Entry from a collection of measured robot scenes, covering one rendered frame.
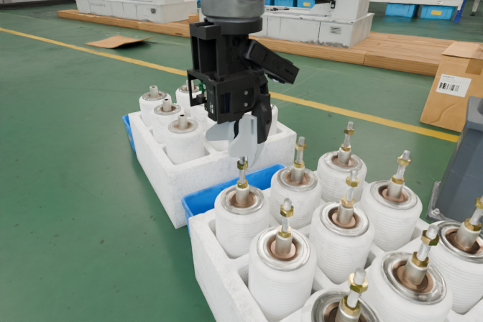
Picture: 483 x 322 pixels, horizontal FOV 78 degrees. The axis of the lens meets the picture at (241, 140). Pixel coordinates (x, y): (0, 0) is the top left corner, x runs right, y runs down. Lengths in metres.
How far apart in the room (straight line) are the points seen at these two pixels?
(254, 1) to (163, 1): 3.17
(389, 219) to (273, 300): 0.23
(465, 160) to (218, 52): 0.69
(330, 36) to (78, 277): 2.15
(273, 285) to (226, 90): 0.26
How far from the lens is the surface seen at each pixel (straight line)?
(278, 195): 0.56
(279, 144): 0.86
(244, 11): 0.35
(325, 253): 0.51
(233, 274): 0.51
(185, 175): 0.74
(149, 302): 0.72
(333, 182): 0.62
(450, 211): 0.97
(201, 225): 0.58
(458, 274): 0.54
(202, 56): 0.37
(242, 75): 0.37
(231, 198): 0.52
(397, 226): 0.58
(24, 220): 1.03
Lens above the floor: 0.60
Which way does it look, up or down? 30 degrees down
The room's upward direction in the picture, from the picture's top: straight up
